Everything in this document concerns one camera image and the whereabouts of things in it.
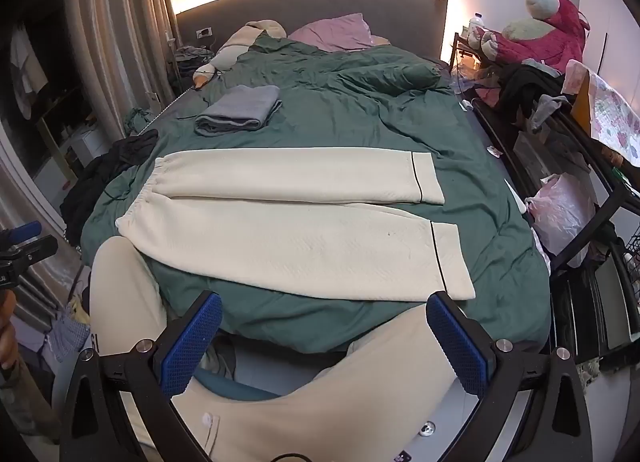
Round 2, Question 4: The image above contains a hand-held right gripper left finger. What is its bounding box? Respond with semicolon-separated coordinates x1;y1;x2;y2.
59;290;223;462

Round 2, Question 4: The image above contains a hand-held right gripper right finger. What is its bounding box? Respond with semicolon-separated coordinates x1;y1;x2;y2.
426;290;593;462

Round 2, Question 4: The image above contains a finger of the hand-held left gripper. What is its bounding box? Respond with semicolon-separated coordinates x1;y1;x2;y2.
0;236;59;273
0;221;43;249

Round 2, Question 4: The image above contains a cream textured blanket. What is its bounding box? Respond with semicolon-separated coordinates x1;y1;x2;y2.
115;149;476;301

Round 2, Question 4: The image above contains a person's left forearm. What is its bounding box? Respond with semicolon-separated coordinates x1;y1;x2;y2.
0;357;61;443

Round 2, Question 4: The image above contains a person's left hand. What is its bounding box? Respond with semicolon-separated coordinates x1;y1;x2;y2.
0;289;18;373

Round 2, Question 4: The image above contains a checked cloth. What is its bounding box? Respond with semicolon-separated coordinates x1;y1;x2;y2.
42;317;91;363

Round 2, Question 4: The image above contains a black clothes heap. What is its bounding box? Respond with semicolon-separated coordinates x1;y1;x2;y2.
60;134;160;247

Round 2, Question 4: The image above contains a white plastic bag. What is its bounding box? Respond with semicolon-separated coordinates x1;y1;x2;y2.
525;174;596;255

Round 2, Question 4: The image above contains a white hanging shirt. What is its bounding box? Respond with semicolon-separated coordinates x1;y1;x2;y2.
10;26;48;97

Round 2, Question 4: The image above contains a beige curtain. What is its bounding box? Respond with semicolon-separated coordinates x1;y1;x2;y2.
65;0;181;143

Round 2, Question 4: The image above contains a black metal rack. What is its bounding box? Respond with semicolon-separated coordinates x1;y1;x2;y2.
470;92;640;373

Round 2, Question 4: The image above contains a grey folded cloth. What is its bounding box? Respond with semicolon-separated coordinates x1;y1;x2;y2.
194;84;282;137

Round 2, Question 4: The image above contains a grey sock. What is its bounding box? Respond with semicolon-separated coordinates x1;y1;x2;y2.
530;94;571;133

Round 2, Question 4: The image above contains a green duvet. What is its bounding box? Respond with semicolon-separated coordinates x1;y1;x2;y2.
80;34;551;358

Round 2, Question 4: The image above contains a black clothes pile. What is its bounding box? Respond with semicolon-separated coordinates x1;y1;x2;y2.
492;62;566;117

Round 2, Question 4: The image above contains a floral quilt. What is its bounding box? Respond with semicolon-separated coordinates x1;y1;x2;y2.
562;59;640;167

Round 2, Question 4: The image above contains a cream goose plush toy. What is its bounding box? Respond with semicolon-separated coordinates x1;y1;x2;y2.
192;20;287;90

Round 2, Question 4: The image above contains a bedside table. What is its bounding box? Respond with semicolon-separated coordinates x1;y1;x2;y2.
450;32;483;67

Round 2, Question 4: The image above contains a pink plush bear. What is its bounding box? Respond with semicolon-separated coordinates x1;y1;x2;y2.
470;0;591;67

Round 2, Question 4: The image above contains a purple pillow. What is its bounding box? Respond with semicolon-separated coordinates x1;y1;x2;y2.
288;13;373;52

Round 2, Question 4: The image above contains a grey headboard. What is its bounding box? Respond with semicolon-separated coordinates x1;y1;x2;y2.
175;0;448;62

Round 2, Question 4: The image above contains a white wardrobe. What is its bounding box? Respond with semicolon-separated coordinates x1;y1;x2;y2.
580;0;640;67

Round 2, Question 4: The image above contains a black wire basket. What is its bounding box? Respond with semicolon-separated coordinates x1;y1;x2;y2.
620;237;640;293

